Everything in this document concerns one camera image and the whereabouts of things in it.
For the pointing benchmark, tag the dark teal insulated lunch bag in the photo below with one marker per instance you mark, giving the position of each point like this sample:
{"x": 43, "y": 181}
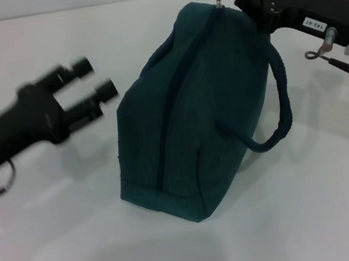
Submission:
{"x": 197, "y": 106}

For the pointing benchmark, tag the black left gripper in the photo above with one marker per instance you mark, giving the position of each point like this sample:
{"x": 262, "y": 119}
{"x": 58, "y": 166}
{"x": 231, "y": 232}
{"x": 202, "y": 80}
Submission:
{"x": 12, "y": 132}

